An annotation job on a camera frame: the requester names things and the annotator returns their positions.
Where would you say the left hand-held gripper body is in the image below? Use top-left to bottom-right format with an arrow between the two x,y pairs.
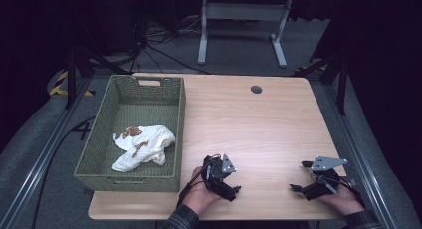
201,153 -> 238,192

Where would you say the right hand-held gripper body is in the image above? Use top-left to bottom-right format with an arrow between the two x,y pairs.
302,155 -> 349,202

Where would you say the white cloth with brown print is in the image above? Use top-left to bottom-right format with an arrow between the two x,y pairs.
111,124 -> 177,173

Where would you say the green woven basket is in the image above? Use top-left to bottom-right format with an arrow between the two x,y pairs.
73,74 -> 187,193

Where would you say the person's right hand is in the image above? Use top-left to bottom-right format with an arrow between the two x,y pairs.
317,183 -> 365,217

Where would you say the person's left hand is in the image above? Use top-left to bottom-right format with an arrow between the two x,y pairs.
182,165 -> 224,217

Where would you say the black tripod stand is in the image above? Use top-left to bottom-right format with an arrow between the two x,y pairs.
64,46 -> 130,111
293,53 -> 349,116

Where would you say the yellow black hazard tape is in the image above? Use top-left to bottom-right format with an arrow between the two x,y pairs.
49,70 -> 96,98

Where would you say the left hand-held gripper black cable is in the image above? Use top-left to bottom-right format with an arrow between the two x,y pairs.
176,157 -> 213,207

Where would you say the hand-held gripper black cable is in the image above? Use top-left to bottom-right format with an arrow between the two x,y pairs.
176,157 -> 213,207
337,176 -> 366,208

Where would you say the right hand-held gripper black cable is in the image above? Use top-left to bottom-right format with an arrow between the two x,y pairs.
337,176 -> 366,208

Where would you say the grey metal floor rail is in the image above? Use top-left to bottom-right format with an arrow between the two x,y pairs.
0,78 -> 93,229
322,84 -> 399,229

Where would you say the bundle of black cables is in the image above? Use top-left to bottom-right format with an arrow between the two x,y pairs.
128,19 -> 210,76

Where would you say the white metal table frame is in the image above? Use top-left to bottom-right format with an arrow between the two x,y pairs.
197,0 -> 293,69

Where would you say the black floor cable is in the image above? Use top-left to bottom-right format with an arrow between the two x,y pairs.
31,115 -> 98,229

